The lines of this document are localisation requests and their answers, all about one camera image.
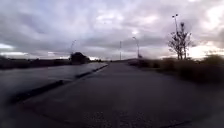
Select curved street lamp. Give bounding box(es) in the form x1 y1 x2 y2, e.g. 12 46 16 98
69 39 78 56
132 36 141 60

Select dark clump of bushes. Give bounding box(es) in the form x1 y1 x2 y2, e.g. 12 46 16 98
69 51 91 65

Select dark asphalt path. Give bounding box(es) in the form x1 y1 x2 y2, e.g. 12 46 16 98
0 61 224 128

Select clump of bare trees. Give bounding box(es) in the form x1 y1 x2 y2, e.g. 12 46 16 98
167 22 196 61

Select tall double-headed street lamp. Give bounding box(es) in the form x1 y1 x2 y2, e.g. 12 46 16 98
171 13 180 61

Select dark kerb strip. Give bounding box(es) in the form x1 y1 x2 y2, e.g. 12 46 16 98
8 63 109 104

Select grey asphalt road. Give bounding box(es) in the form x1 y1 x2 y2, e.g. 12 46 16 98
0 62 108 101

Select dark verge beyond road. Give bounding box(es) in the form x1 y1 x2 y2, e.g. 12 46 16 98
0 56 73 70

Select dark low roadside bushes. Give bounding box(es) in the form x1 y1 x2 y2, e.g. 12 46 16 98
128 54 224 85

